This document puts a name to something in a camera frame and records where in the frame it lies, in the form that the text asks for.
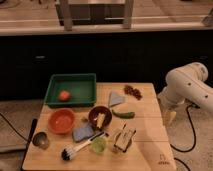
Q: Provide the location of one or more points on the red orange bowl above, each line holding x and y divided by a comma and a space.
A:
61, 121

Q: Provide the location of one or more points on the green plastic tray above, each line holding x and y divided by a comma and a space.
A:
82, 89

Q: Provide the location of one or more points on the yellow food piece in bowl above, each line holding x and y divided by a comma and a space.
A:
100, 120

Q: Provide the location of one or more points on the red dried chili pile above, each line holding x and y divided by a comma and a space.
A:
129, 90

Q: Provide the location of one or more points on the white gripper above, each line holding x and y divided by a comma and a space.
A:
168, 115

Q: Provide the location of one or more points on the red tomato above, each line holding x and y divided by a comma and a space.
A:
64, 96

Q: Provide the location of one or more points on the white stool frame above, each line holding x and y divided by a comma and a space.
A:
94, 12

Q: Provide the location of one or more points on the green plastic cup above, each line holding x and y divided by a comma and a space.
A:
98, 145

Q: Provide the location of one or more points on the light blue towel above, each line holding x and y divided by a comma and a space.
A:
115, 99

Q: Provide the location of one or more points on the blue sponge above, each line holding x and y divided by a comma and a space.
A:
82, 133

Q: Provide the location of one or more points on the green chili pepper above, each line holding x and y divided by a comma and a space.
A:
126, 115

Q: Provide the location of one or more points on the dark brown bowl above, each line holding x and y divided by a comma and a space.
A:
93, 114

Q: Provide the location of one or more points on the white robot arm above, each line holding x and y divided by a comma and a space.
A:
186, 82

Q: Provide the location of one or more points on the black white dish brush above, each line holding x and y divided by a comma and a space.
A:
69, 152

